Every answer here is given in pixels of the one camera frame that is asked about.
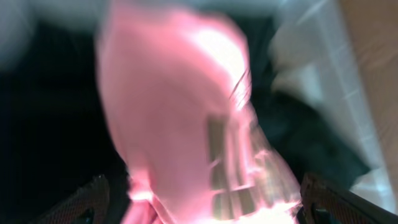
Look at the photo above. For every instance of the small black garment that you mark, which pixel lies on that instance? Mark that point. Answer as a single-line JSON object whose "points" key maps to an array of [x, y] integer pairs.
{"points": [[53, 135]]}

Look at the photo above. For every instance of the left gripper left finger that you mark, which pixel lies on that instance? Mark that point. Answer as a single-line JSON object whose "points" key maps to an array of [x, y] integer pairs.
{"points": [[89, 205]]}

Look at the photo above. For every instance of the navy blue garment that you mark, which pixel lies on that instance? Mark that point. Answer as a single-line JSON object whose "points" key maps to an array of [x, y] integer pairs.
{"points": [[294, 129]]}

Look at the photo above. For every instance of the clear plastic storage container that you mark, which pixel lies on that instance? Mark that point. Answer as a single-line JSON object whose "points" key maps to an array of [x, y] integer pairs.
{"points": [[311, 47]]}

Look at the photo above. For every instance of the pink printed shirt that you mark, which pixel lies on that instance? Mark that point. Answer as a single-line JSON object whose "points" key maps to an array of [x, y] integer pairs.
{"points": [[175, 85]]}

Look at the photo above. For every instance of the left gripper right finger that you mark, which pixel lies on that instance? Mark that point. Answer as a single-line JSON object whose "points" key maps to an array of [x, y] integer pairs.
{"points": [[325, 202]]}

